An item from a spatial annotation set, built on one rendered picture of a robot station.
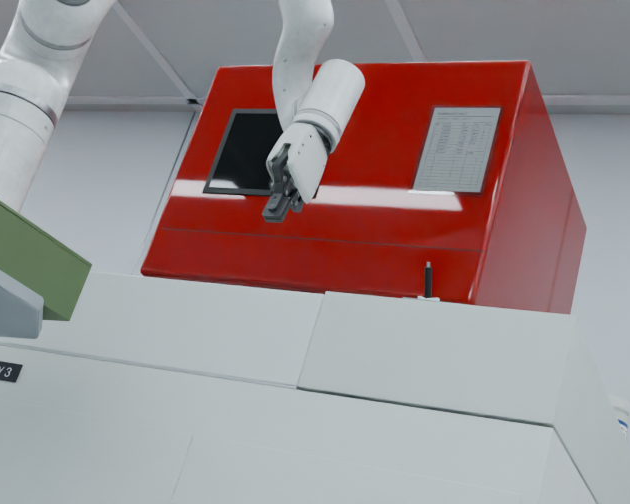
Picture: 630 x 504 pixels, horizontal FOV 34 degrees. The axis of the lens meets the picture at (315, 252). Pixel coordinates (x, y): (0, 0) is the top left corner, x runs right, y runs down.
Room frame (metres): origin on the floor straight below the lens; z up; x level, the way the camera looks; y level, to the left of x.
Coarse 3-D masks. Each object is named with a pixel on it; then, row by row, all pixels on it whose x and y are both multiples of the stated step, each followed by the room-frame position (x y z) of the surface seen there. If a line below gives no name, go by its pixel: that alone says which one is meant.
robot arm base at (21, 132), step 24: (0, 96) 1.30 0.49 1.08; (0, 120) 1.30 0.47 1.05; (24, 120) 1.31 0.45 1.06; (48, 120) 1.33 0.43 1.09; (0, 144) 1.30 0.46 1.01; (24, 144) 1.31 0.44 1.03; (0, 168) 1.30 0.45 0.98; (24, 168) 1.33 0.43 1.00; (0, 192) 1.31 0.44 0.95; (24, 192) 1.35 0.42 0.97
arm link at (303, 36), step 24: (288, 0) 1.44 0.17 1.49; (312, 0) 1.43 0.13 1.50; (288, 24) 1.46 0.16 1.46; (312, 24) 1.44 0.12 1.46; (288, 48) 1.49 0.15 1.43; (312, 48) 1.50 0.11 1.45; (288, 72) 1.53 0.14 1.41; (312, 72) 1.56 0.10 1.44; (288, 96) 1.55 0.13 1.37; (288, 120) 1.54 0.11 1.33
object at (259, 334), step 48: (96, 288) 1.54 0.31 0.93; (144, 288) 1.49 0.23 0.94; (192, 288) 1.45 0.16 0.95; (240, 288) 1.41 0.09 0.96; (48, 336) 1.57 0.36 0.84; (96, 336) 1.52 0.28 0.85; (144, 336) 1.48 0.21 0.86; (192, 336) 1.44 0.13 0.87; (240, 336) 1.40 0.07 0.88; (288, 336) 1.36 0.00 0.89; (288, 384) 1.35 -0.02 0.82
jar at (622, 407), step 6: (612, 396) 1.65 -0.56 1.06; (612, 402) 1.65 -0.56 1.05; (618, 402) 1.65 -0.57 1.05; (624, 402) 1.65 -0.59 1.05; (618, 408) 1.65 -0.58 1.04; (624, 408) 1.65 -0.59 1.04; (618, 414) 1.65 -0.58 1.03; (624, 414) 1.65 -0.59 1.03; (618, 420) 1.65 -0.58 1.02; (624, 420) 1.66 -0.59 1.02; (624, 426) 1.66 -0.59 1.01; (624, 432) 1.66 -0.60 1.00
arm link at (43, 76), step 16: (16, 16) 1.35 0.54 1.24; (16, 32) 1.37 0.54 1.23; (16, 48) 1.38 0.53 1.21; (32, 48) 1.37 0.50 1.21; (48, 48) 1.35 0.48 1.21; (80, 48) 1.37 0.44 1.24; (0, 64) 1.31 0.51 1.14; (16, 64) 1.30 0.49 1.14; (32, 64) 1.31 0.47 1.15; (48, 64) 1.39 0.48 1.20; (64, 64) 1.40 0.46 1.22; (80, 64) 1.43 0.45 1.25; (0, 80) 1.30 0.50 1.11; (16, 80) 1.30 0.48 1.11; (32, 80) 1.30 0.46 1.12; (48, 80) 1.31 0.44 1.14; (64, 80) 1.41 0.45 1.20; (16, 96) 1.30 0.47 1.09; (32, 96) 1.30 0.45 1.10; (48, 96) 1.32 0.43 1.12; (64, 96) 1.36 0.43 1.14; (48, 112) 1.33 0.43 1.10
